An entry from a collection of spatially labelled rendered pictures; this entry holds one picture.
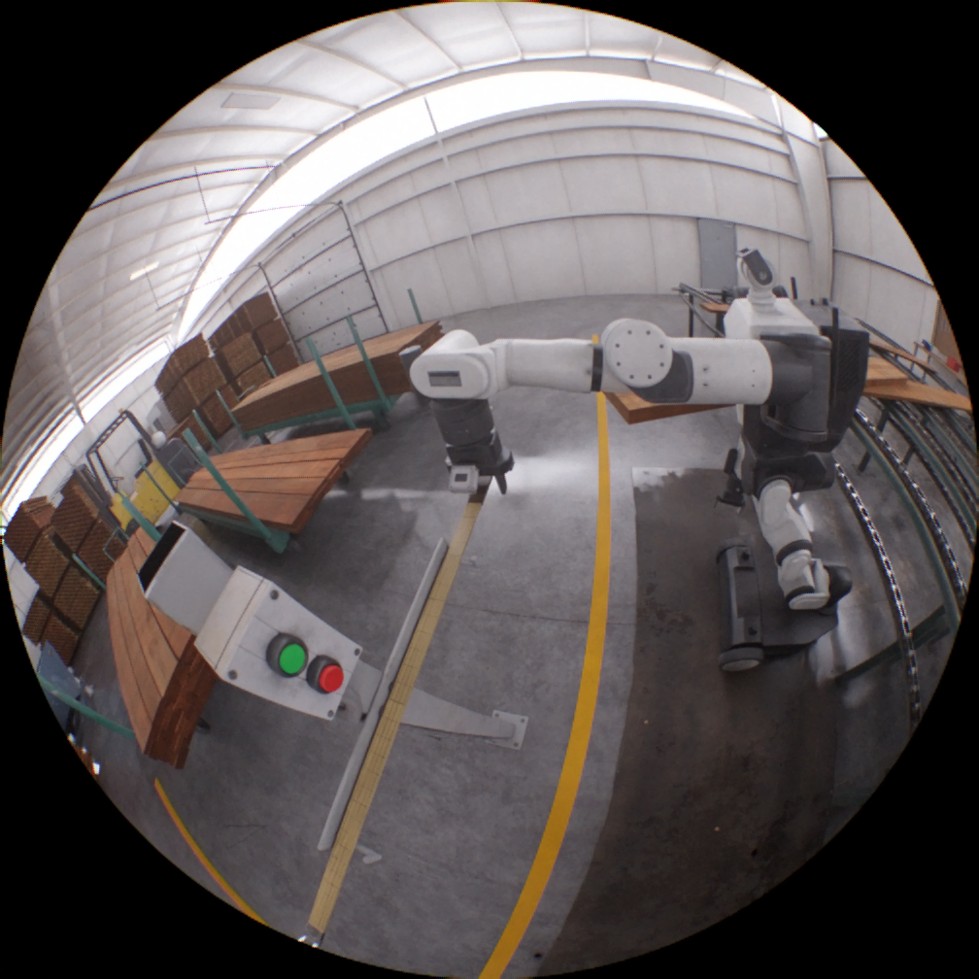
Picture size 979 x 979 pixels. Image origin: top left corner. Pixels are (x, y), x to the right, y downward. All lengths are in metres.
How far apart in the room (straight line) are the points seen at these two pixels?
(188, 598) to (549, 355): 0.42
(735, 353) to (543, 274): 8.04
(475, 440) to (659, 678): 1.22
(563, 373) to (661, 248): 8.20
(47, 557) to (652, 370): 9.74
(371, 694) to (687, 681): 1.26
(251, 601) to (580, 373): 0.39
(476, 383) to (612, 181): 8.25
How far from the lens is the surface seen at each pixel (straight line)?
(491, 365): 0.39
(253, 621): 0.21
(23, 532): 9.56
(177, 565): 0.24
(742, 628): 1.37
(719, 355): 0.42
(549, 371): 0.39
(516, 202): 8.51
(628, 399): 0.93
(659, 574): 1.60
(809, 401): 0.50
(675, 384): 0.39
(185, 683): 1.82
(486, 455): 0.50
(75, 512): 9.26
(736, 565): 1.50
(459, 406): 0.44
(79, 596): 9.60
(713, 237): 8.83
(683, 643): 1.49
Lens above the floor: 1.36
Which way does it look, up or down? 41 degrees down
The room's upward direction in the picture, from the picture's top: 18 degrees counter-clockwise
